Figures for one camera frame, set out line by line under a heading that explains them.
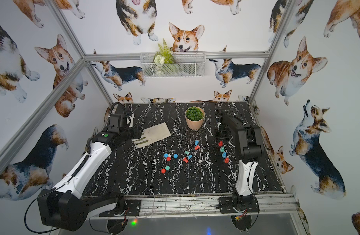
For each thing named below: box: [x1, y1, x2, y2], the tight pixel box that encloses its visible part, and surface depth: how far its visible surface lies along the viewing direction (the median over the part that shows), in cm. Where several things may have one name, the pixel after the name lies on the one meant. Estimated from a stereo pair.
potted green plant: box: [184, 106, 205, 130], surface depth 102 cm
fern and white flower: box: [153, 38, 175, 76], surface depth 84 cm
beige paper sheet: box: [131, 121, 172, 148], surface depth 103 cm
